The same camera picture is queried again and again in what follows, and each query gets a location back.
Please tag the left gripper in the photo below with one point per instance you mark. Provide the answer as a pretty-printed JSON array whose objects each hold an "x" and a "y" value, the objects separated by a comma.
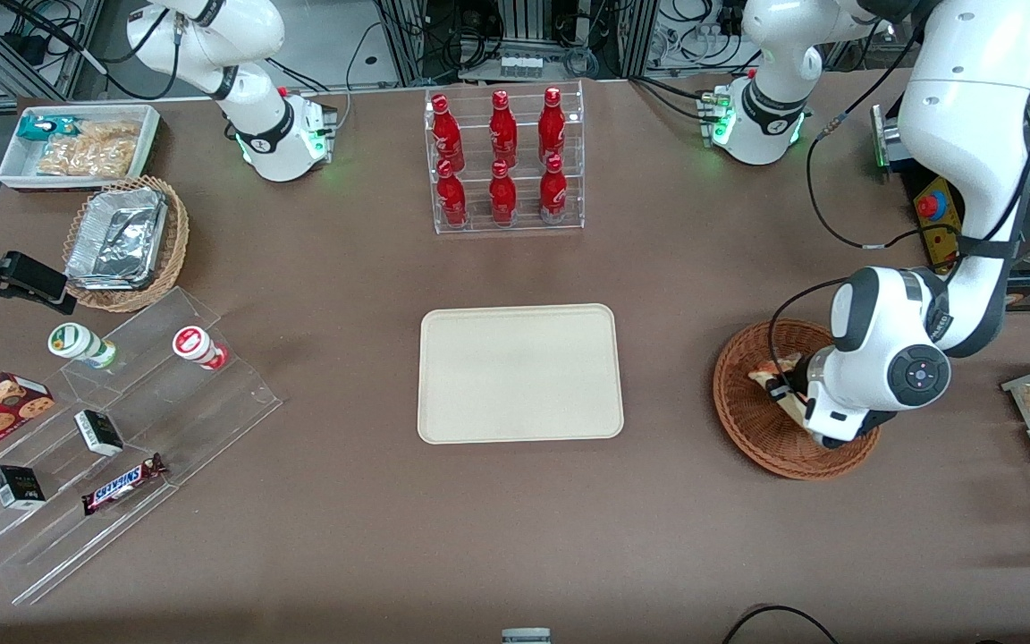
[{"x": 793, "y": 380}]

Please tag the triangle sandwich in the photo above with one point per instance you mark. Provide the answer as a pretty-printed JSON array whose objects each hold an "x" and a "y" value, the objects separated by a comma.
[{"x": 770, "y": 374}]

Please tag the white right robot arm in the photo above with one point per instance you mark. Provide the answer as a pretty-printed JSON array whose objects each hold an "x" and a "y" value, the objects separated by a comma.
[{"x": 247, "y": 80}]

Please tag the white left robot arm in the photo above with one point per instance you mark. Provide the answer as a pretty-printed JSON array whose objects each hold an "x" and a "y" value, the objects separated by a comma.
[{"x": 971, "y": 134}]

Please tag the brown round wicker basket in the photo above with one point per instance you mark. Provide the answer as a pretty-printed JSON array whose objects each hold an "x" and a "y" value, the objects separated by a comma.
[{"x": 765, "y": 438}]

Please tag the light wicker basket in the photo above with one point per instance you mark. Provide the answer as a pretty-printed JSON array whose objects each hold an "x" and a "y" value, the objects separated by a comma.
[{"x": 171, "y": 259}]

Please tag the beige rectangular serving tray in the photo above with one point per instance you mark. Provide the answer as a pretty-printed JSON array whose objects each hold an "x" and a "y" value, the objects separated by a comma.
[{"x": 519, "y": 374}]

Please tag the green lid yogurt cup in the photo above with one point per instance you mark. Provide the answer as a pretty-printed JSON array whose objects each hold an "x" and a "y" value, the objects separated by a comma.
[{"x": 77, "y": 343}]

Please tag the white rectangular plastic bin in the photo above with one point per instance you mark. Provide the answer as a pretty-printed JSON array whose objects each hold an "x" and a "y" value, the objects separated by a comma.
[{"x": 14, "y": 165}]

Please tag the teal snack packet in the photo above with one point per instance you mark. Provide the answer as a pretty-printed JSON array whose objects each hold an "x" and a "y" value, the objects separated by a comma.
[{"x": 43, "y": 127}]

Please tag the small black carton box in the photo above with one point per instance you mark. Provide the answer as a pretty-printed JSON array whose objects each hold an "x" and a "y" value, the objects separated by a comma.
[
  {"x": 17, "y": 487},
  {"x": 99, "y": 432}
]

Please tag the red lid yogurt cup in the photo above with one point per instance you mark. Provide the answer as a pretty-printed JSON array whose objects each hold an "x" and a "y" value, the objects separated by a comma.
[{"x": 196, "y": 345}]

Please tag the clear acrylic stepped display stand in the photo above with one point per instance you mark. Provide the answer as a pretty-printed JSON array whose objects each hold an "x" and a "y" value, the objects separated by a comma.
[{"x": 139, "y": 429}]

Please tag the Snickers chocolate bar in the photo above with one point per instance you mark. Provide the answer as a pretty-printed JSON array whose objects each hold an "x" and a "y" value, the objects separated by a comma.
[{"x": 123, "y": 484}]

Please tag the yellow emergency stop box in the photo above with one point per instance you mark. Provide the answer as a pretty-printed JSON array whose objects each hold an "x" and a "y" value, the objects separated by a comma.
[{"x": 937, "y": 219}]

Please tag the black metal appliance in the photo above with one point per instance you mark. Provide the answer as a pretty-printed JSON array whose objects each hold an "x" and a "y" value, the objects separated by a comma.
[{"x": 890, "y": 143}]

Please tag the red soda bottle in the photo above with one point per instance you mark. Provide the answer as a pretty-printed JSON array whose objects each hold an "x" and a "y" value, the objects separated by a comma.
[
  {"x": 552, "y": 123},
  {"x": 503, "y": 127},
  {"x": 451, "y": 197},
  {"x": 553, "y": 192},
  {"x": 502, "y": 197},
  {"x": 446, "y": 130}
]

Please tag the clear acrylic bottle rack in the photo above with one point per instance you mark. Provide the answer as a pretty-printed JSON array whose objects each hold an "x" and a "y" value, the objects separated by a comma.
[{"x": 506, "y": 219}]

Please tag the small gray device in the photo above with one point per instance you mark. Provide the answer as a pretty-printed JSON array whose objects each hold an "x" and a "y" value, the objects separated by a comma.
[{"x": 526, "y": 636}]

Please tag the white power strip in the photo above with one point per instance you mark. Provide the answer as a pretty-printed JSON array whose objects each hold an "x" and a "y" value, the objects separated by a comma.
[{"x": 522, "y": 64}]

